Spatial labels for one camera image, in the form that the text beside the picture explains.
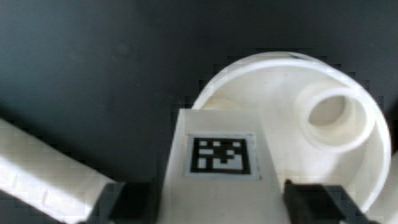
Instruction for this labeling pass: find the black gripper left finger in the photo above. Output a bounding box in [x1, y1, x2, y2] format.
[86, 182, 159, 224]

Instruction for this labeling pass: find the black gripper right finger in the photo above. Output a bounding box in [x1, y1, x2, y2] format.
[283, 180, 372, 224]

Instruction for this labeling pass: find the white stool leg block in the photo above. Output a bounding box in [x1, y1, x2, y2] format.
[157, 109, 290, 224]

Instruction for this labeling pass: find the white round stool seat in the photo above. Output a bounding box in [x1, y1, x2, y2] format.
[194, 52, 391, 209]

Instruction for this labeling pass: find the white right fence rail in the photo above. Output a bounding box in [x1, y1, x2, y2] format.
[367, 152, 398, 224]

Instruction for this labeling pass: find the white fence rail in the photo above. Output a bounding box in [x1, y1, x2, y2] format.
[0, 118, 114, 224]
[367, 152, 398, 224]

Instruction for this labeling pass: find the white front fence rail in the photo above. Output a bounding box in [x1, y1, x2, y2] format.
[0, 118, 114, 224]

